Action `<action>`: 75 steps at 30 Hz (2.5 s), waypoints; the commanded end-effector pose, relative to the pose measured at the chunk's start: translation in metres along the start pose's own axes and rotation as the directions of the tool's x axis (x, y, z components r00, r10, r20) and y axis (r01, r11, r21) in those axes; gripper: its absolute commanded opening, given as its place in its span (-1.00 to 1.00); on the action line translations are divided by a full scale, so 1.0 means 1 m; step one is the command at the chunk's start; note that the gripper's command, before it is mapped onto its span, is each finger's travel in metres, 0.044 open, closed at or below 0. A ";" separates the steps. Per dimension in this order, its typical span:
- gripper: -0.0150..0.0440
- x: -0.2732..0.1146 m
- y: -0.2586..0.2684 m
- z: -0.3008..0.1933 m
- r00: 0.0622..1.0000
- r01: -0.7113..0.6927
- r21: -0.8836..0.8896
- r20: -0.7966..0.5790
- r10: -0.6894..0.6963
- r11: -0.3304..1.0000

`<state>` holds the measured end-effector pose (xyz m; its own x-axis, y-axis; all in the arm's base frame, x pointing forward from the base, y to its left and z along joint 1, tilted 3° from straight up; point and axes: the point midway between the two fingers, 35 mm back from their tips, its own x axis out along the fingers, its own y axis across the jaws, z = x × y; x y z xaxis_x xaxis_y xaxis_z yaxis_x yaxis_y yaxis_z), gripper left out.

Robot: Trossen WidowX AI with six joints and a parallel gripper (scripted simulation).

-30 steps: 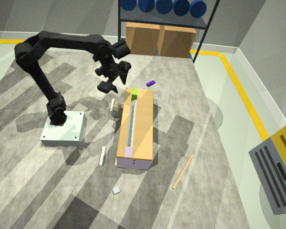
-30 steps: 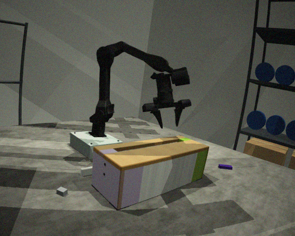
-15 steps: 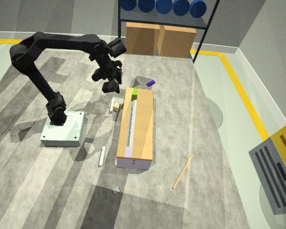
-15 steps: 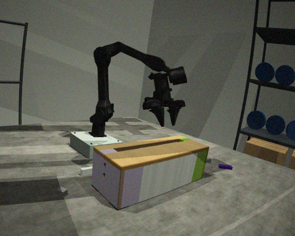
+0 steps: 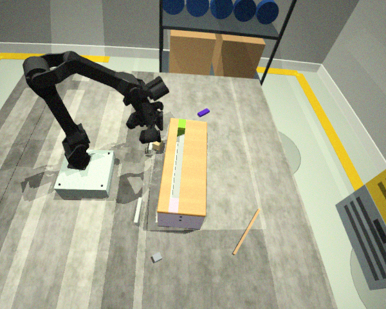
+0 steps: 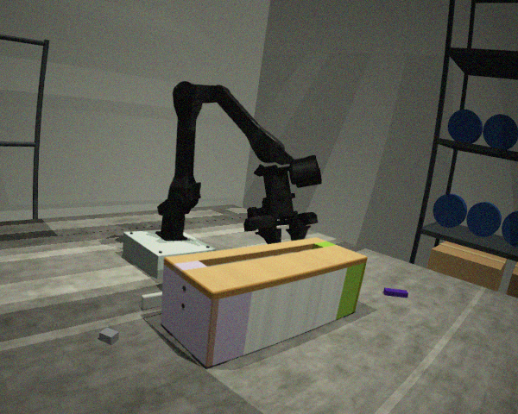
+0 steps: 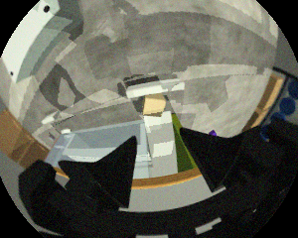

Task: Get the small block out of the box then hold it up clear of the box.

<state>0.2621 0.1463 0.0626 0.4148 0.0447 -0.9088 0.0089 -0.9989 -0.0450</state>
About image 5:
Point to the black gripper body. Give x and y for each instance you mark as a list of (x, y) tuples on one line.
[(149, 118)]

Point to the small purple block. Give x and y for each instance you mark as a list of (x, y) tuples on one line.
[(203, 112)]

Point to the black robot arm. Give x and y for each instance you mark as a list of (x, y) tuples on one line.
[(42, 81)]

